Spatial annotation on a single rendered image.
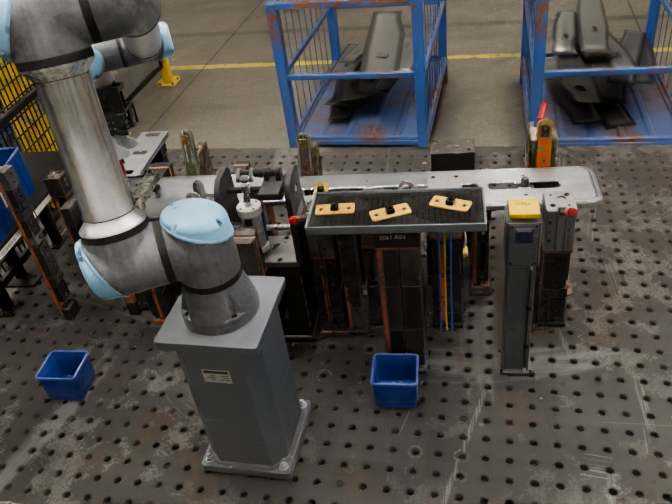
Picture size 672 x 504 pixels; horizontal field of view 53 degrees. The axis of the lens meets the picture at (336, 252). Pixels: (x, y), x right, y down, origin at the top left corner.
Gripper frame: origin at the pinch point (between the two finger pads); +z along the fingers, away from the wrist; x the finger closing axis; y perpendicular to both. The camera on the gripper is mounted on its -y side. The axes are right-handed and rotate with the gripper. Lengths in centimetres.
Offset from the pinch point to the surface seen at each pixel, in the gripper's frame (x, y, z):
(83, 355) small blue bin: -26, -13, 42
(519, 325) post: -22, 96, 34
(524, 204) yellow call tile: -19, 96, 4
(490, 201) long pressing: 7, 91, 20
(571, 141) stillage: 185, 142, 101
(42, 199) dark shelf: 10.3, -32.6, 16.7
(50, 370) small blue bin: -29, -21, 44
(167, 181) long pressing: 22.3, 0.0, 19.4
